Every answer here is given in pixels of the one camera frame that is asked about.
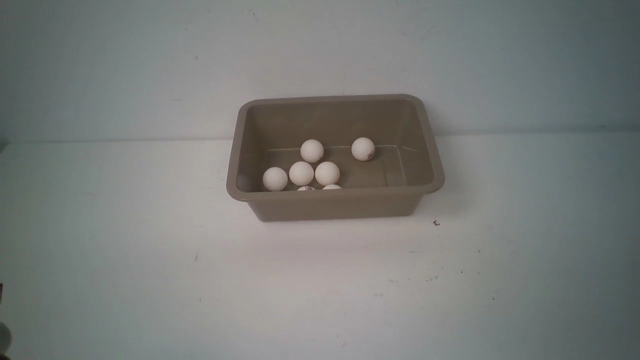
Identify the white ball marked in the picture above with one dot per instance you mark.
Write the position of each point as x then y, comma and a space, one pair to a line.
312, 151

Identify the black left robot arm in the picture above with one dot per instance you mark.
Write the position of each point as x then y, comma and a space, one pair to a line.
6, 339

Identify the tan plastic bin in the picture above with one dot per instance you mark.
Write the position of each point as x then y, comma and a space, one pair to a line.
405, 167

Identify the white ball logo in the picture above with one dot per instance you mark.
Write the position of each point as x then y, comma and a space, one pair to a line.
363, 149

